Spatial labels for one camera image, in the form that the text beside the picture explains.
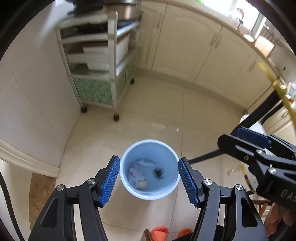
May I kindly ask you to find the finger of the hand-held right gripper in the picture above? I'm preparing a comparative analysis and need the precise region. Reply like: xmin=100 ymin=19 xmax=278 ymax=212
xmin=217 ymin=134 xmax=296 ymax=179
xmin=237 ymin=127 xmax=296 ymax=160

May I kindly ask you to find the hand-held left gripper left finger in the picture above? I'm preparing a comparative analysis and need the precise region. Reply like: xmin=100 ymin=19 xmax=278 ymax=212
xmin=28 ymin=155 xmax=121 ymax=241

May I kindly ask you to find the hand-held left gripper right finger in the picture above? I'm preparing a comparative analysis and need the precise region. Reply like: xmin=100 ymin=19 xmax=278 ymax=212
xmin=178 ymin=158 xmax=270 ymax=241

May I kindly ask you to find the blue plastic waste bin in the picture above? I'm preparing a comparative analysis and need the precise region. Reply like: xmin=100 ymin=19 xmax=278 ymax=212
xmin=120 ymin=139 xmax=180 ymax=201

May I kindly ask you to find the person's right hand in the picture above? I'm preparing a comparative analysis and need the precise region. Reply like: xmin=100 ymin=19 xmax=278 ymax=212
xmin=265 ymin=204 xmax=296 ymax=237

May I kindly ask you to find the black metal table leg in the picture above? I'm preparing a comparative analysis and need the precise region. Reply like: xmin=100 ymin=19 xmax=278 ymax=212
xmin=187 ymin=89 xmax=286 ymax=164

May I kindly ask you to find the white crumpled tissue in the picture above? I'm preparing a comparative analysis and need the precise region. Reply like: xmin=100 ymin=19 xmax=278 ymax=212
xmin=128 ymin=159 xmax=156 ymax=189

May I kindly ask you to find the orange slipper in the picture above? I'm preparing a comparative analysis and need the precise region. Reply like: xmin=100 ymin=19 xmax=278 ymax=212
xmin=177 ymin=228 xmax=193 ymax=238
xmin=150 ymin=227 xmax=169 ymax=241

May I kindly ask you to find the wooden cutting board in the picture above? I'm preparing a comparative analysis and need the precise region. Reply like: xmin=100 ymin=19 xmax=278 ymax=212
xmin=255 ymin=35 xmax=275 ymax=57

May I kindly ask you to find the white kitchen storage trolley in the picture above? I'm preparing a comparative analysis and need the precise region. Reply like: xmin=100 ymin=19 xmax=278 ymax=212
xmin=55 ymin=10 xmax=142 ymax=121

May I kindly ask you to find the kitchen sink faucet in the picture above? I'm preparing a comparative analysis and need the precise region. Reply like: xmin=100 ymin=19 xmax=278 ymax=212
xmin=236 ymin=8 xmax=246 ymax=30

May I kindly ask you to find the kitchen window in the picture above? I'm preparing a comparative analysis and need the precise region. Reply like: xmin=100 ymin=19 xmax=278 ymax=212
xmin=229 ymin=0 xmax=263 ymax=30

